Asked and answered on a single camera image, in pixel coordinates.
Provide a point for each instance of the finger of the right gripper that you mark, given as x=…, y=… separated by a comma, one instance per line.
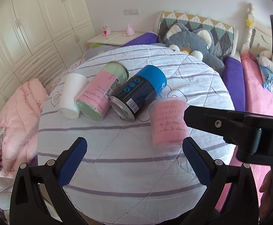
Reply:
x=215, y=121

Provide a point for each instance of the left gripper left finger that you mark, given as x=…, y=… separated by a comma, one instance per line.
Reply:
x=27, y=205

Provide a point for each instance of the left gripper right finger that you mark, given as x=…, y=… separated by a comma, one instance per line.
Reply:
x=230, y=196

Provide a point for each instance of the pink plastic cup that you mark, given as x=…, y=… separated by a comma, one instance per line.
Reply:
x=168, y=127

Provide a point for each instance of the white paper cup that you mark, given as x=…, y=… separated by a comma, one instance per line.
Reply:
x=74, y=85

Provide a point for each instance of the person's right hand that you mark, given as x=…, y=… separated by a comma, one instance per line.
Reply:
x=266, y=189

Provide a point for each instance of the pink fleece blanket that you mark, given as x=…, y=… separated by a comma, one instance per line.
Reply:
x=258, y=100

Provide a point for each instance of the purple bed bumper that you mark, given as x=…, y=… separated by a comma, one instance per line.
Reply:
x=233, y=77

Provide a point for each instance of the pink folded quilt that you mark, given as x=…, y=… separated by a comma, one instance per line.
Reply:
x=19, y=122

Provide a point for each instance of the grey cat plush toy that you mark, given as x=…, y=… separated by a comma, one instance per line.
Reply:
x=198, y=43

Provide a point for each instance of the black blue tin can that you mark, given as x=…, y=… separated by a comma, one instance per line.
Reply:
x=139, y=91

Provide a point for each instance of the diamond patterned quilted cushion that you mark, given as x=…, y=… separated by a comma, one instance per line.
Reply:
x=225, y=36

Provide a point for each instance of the striped white quilt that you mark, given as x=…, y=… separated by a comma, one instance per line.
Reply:
x=123, y=179

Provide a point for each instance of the cream bed headboard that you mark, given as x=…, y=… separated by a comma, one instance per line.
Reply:
x=258, y=38

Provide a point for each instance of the yellow star decoration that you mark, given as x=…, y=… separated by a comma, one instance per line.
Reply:
x=249, y=23

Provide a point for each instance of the pink green tin can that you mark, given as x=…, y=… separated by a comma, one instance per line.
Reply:
x=94, y=100

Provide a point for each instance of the cream bedside table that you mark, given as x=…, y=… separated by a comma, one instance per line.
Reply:
x=115, y=38

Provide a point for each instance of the grey flower pillow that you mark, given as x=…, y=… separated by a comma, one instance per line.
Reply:
x=97, y=49

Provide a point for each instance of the pink white rabbit figurine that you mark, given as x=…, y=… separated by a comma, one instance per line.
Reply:
x=106, y=31

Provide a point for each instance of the cream wardrobe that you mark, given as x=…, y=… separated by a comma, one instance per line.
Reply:
x=40, y=39

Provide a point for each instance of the white wall socket panel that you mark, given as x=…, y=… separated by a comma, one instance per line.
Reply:
x=131, y=12

